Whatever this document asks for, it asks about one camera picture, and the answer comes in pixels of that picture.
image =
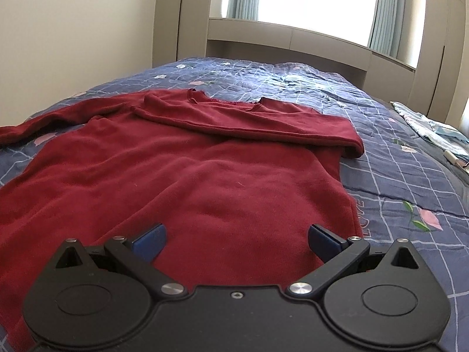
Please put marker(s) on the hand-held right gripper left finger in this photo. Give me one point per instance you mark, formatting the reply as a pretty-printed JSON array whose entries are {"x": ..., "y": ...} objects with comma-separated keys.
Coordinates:
[{"x": 148, "y": 242}]

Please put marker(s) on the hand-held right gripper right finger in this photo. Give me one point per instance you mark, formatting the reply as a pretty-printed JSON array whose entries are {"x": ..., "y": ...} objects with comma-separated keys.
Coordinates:
[{"x": 324, "y": 242}]

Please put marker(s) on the dark red sweater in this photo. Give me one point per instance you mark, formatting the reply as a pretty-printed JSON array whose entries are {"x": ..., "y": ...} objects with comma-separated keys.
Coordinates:
[{"x": 205, "y": 176}]

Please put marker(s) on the blue floral checked quilt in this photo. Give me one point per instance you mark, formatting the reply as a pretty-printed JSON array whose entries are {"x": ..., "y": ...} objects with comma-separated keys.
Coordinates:
[{"x": 395, "y": 176}]

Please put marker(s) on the small white object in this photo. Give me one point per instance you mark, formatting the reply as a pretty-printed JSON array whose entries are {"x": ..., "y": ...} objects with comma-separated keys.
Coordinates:
[{"x": 450, "y": 157}]

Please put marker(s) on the patterned pillow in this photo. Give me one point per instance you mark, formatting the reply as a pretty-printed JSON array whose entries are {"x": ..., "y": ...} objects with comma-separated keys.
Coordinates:
[{"x": 428, "y": 126}]

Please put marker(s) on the beige window ledge cabinet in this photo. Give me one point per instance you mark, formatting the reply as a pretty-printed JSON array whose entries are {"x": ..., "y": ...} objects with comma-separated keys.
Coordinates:
[{"x": 293, "y": 42}]

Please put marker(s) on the beige tall cabinet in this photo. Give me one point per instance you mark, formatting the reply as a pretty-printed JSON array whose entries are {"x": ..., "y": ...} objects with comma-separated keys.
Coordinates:
[
  {"x": 181, "y": 18},
  {"x": 443, "y": 44}
]

